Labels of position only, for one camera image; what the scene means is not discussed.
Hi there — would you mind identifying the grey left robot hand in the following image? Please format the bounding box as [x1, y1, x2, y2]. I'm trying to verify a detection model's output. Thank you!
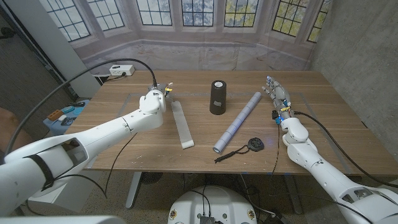
[148, 82, 174, 102]

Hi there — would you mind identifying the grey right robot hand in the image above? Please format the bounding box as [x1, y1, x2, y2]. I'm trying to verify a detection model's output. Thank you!
[262, 75, 293, 118]

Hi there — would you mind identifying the white gauze bandage strip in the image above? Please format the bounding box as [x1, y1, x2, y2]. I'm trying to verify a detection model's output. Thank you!
[170, 100, 195, 150]

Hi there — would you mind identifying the black cylindrical speaker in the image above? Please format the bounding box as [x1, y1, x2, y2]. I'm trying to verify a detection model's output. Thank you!
[209, 80, 228, 116]

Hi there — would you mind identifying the white power strip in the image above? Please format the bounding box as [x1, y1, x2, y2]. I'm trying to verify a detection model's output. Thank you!
[108, 64, 136, 77]

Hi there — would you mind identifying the white rolled paper tube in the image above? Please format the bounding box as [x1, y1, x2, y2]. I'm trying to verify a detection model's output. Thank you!
[212, 91, 262, 154]

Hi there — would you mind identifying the printed window backdrop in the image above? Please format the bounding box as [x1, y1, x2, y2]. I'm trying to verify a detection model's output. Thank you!
[39, 0, 333, 75]

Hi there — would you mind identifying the black round fan base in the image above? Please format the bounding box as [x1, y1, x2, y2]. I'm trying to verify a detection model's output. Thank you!
[141, 172, 164, 185]

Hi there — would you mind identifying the blue box with items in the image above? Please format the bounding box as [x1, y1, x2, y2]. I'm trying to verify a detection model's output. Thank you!
[42, 99, 91, 136]

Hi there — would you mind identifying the grey table leg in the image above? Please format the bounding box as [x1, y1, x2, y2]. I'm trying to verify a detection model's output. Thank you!
[282, 174, 304, 215]

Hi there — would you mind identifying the white table leg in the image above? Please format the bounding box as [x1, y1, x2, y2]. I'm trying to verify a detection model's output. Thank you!
[125, 171, 142, 210]

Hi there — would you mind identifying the orange block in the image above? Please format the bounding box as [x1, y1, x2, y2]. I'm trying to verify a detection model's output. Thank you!
[47, 109, 64, 121]

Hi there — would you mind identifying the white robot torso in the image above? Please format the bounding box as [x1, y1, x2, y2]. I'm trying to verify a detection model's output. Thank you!
[167, 185, 258, 224]

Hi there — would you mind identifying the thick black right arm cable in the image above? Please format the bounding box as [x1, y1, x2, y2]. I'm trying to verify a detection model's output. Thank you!
[294, 111, 398, 189]

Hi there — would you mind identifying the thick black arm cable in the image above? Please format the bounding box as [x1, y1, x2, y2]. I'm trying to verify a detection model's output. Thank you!
[294, 111, 398, 189]
[2, 58, 159, 156]

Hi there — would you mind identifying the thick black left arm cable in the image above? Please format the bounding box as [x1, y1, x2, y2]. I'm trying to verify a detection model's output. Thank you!
[2, 58, 159, 156]

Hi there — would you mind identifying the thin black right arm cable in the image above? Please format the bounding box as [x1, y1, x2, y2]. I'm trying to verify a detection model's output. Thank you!
[272, 124, 280, 175]

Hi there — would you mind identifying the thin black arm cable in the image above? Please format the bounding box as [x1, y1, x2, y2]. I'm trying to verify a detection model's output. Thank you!
[104, 133, 137, 199]
[272, 124, 280, 175]

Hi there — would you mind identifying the black stopwatch with lanyard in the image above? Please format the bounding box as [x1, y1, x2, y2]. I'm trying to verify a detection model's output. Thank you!
[214, 137, 265, 164]

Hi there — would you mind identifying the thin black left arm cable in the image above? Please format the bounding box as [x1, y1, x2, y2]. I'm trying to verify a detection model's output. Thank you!
[104, 133, 137, 199]

